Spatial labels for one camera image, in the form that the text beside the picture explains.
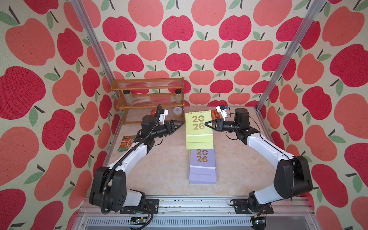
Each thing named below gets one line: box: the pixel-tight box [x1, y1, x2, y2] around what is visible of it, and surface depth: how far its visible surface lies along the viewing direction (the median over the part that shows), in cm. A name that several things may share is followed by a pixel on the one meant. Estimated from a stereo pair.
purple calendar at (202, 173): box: [189, 161, 218, 185], surface depth 82 cm
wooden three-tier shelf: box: [111, 77, 185, 125], surface depth 112 cm
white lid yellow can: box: [172, 106, 184, 118], surface depth 113 cm
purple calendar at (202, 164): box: [189, 147, 217, 180], surface depth 84 cm
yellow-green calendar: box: [185, 110, 214, 150], surface depth 80 cm
